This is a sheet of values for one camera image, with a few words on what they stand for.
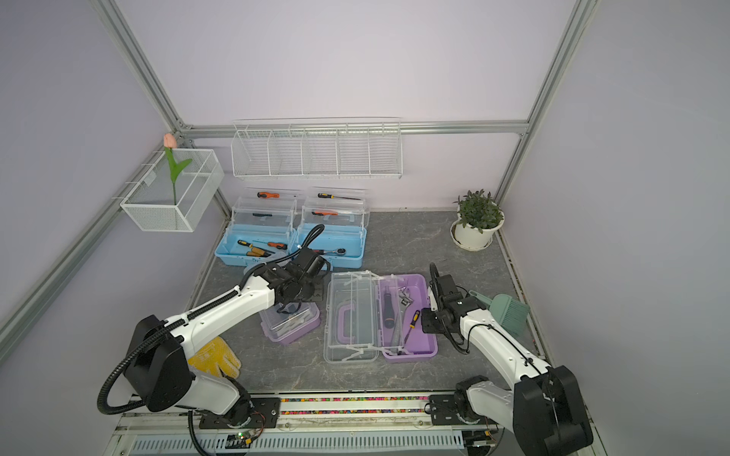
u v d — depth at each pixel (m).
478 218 0.97
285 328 0.80
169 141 0.85
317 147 1.05
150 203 0.75
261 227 1.06
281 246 1.08
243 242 1.09
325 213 1.12
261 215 1.09
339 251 1.06
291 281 0.60
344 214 1.19
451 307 0.61
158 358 0.41
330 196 1.11
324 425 0.73
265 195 1.11
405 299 0.93
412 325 0.89
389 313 0.91
